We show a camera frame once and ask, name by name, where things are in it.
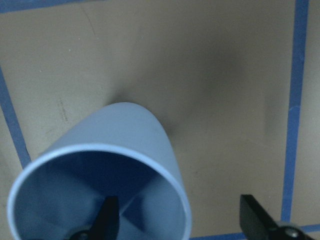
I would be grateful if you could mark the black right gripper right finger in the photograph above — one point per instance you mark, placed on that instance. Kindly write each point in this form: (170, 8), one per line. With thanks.
(256, 223)

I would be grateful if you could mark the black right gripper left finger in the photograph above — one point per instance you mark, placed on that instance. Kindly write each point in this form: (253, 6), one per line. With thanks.
(106, 224)

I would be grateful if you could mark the blue cup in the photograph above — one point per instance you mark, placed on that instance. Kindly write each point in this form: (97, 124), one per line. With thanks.
(120, 150)

